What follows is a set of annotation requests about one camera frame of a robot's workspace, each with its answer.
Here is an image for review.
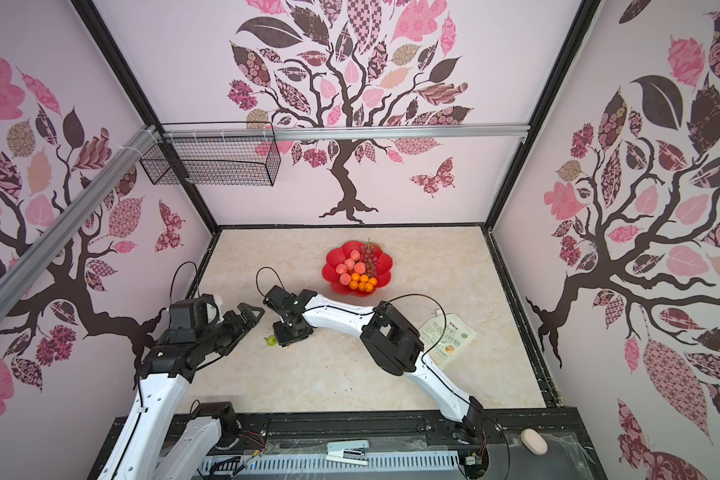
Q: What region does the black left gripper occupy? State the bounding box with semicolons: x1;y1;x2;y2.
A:
197;303;265;356

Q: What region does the red flower fruit bowl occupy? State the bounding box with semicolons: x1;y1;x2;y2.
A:
322;240;394;297

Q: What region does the purple fake grape bunch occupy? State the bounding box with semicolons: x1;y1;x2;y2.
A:
361;241;382;278

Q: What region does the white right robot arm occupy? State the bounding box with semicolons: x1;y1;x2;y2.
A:
264;285;485;442

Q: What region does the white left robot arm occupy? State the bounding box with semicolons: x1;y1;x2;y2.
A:
97;294;264;479

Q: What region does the green white food pouch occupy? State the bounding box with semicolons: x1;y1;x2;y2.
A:
419;313;477;370

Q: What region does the black base platform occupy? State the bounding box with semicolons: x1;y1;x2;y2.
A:
86;406;608;480

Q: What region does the black wire basket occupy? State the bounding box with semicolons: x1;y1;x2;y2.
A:
140;120;281;187

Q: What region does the aluminium rail bar back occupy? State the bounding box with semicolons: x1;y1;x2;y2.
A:
162;123;530;141

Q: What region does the aluminium rail bar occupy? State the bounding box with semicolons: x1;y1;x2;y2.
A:
162;123;530;141
0;125;159;323

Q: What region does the white slotted cable duct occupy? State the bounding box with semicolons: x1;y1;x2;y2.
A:
195;451;464;479

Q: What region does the aluminium rail bar left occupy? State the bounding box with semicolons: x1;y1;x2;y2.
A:
0;125;159;323

